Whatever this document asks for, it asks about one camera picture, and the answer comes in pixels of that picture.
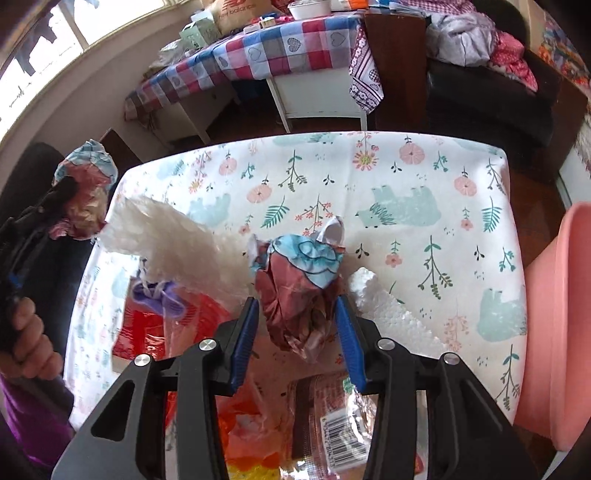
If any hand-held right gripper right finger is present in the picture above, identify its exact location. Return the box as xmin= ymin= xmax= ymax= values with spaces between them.
xmin=335 ymin=295 xmax=540 ymax=480

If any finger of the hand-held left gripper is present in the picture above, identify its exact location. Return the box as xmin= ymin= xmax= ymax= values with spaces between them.
xmin=25 ymin=175 xmax=79 ymax=222

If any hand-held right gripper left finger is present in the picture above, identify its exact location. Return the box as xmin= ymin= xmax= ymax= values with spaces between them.
xmin=51 ymin=296 xmax=260 ymax=480

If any blue brown paper ball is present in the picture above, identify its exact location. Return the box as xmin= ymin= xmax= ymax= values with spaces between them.
xmin=252 ymin=216 xmax=346 ymax=358
xmin=53 ymin=138 xmax=118 ymax=241

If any snack wrapper with barcode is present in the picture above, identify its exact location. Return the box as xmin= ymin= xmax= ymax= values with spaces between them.
xmin=286 ymin=374 xmax=384 ymax=480

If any purple packet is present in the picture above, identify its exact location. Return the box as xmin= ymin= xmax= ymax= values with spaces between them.
xmin=129 ymin=277 xmax=185 ymax=320

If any yellow packet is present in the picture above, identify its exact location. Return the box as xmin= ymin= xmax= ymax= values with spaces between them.
xmin=229 ymin=457 xmax=280 ymax=480

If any pink plastic basin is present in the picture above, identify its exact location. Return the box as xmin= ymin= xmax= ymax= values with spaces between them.
xmin=512 ymin=202 xmax=591 ymax=450

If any person's left forearm purple sleeve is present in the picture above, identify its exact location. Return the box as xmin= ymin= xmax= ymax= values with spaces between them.
xmin=0 ymin=367 xmax=75 ymax=468

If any person's left hand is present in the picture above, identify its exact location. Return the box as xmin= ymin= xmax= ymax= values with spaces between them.
xmin=10 ymin=295 xmax=64 ymax=372

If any white foam piece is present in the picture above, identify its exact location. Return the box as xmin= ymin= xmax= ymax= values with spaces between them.
xmin=348 ymin=268 xmax=444 ymax=347

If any black chair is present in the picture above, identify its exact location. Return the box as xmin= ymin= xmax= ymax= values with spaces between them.
xmin=0 ymin=141 xmax=116 ymax=407

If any orange plastic bag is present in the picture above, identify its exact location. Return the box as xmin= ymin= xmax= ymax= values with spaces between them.
xmin=164 ymin=364 xmax=296 ymax=480

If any brown wooden cabinet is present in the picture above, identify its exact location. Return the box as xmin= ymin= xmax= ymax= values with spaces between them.
xmin=99 ymin=127 xmax=144 ymax=168

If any red plastic bag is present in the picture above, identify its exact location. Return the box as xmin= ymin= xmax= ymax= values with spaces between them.
xmin=112 ymin=295 xmax=232 ymax=365

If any white translucent plastic bag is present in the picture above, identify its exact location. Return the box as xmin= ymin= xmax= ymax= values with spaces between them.
xmin=97 ymin=196 xmax=250 ymax=315

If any hanging dark garment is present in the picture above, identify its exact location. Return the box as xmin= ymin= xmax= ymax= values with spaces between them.
xmin=16 ymin=0 xmax=58 ymax=77

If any window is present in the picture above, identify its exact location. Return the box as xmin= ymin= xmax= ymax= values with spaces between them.
xmin=0 ymin=0 xmax=171 ymax=121

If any green box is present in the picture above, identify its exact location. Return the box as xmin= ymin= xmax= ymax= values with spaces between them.
xmin=180 ymin=11 xmax=220 ymax=51

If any checked heart print tablecloth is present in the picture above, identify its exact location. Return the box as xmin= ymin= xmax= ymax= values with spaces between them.
xmin=124 ymin=11 xmax=365 ymax=121

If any white table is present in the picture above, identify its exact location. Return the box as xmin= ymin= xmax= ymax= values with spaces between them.
xmin=180 ymin=74 xmax=370 ymax=139

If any brown paper bag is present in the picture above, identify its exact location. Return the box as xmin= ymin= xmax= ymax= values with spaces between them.
xmin=210 ymin=0 xmax=278 ymax=35

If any purple white patterned cloth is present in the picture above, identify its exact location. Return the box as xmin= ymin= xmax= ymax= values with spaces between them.
xmin=348 ymin=14 xmax=386 ymax=114

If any black leather sofa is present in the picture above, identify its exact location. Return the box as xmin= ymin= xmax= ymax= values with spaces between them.
xmin=425 ymin=0 xmax=575 ymax=160

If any brown wooden board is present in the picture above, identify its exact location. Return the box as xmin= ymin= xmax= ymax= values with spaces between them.
xmin=365 ymin=11 xmax=428 ymax=132

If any white bowl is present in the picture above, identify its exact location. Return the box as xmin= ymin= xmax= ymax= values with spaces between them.
xmin=287 ymin=0 xmax=332 ymax=20

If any grey white garment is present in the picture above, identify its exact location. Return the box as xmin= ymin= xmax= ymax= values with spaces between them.
xmin=427 ymin=11 xmax=497 ymax=65

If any pink red garment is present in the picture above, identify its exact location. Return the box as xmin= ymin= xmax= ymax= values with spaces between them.
xmin=489 ymin=28 xmax=539 ymax=90

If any colourful printed blanket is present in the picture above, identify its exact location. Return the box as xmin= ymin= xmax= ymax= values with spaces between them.
xmin=538 ymin=9 xmax=591 ymax=100

